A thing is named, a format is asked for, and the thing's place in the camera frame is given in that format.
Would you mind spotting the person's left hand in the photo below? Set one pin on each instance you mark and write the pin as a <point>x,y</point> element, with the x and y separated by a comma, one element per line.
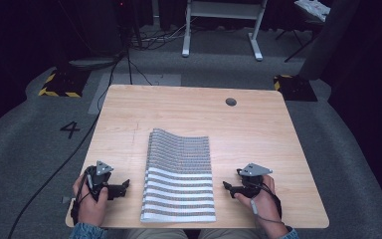
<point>91,207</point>

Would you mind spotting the person's right hand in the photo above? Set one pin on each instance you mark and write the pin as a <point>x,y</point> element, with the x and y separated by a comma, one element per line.
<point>262,205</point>

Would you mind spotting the grey white striped woven cloth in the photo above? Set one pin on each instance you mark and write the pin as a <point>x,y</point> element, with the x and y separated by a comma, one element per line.
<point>179,179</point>

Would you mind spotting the white desk frame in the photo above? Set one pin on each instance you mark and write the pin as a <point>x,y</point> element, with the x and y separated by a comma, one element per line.
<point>224,10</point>

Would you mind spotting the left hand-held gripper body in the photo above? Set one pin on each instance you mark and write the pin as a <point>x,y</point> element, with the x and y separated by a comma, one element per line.
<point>103,179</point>

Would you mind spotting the grey curtain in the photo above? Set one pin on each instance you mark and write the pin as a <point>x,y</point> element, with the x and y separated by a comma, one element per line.
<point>331,40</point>

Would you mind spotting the yellow black striped floor plate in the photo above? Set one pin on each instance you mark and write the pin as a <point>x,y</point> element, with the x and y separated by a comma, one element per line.
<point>295,88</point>
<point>63,84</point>

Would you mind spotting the black chair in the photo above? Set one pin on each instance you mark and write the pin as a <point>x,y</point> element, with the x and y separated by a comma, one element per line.
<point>306,30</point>

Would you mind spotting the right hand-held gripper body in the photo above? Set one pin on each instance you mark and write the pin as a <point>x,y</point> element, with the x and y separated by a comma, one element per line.
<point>252,181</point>

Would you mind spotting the grey flat stand base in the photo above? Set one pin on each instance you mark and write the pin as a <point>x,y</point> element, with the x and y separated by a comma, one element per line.
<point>93,63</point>

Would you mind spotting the white printed cloth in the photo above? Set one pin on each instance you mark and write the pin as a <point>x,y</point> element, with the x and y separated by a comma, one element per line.
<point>313,8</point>

